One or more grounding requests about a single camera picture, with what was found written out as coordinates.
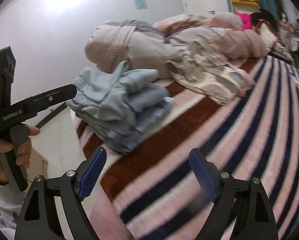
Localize rumpled beige pink duvet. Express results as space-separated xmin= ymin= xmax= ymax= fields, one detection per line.
xmin=85 ymin=12 xmax=268 ymax=79

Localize folded grey blue clothes stack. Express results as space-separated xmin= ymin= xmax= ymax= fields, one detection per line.
xmin=75 ymin=96 xmax=177 ymax=155

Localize light blue pants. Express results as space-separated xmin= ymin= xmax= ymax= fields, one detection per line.
xmin=66 ymin=61 xmax=169 ymax=126

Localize yellow shelf unit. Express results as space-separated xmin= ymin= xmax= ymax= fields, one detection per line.
xmin=229 ymin=0 xmax=260 ymax=15

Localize white sleeve forearm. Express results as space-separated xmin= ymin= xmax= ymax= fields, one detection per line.
xmin=0 ymin=183 xmax=26 ymax=239

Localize person's left hand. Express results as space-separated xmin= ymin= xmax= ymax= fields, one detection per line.
xmin=0 ymin=126 xmax=42 ymax=183

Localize magenta shopping bag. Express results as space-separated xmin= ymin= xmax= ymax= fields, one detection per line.
xmin=235 ymin=12 xmax=253 ymax=30

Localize blue wall poster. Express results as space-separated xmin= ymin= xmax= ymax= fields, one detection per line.
xmin=133 ymin=0 xmax=148 ymax=10

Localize dark tall bookshelf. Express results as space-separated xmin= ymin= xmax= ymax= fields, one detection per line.
xmin=277 ymin=0 xmax=299 ymax=68

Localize pile of clothes on chair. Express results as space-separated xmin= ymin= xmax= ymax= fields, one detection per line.
xmin=250 ymin=9 xmax=294 ymax=65

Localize striped pink navy blanket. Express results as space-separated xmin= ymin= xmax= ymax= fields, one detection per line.
xmin=90 ymin=56 xmax=299 ymax=239

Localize grey cream patterned cloth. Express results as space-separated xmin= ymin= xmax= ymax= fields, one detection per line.
xmin=167 ymin=39 xmax=255 ymax=106

